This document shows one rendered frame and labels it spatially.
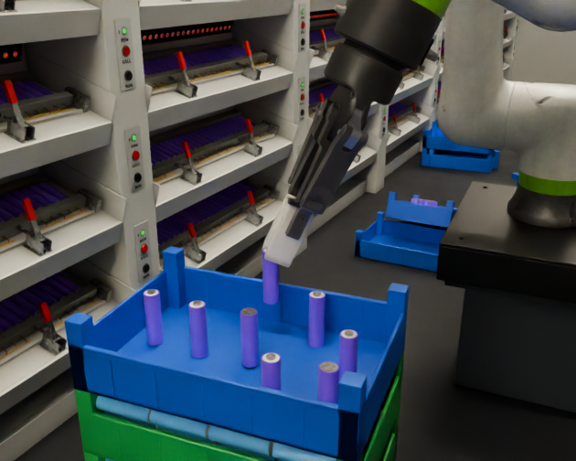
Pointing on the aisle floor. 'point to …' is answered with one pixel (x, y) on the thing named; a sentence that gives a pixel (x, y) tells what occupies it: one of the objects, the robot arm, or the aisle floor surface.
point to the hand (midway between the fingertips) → (288, 230)
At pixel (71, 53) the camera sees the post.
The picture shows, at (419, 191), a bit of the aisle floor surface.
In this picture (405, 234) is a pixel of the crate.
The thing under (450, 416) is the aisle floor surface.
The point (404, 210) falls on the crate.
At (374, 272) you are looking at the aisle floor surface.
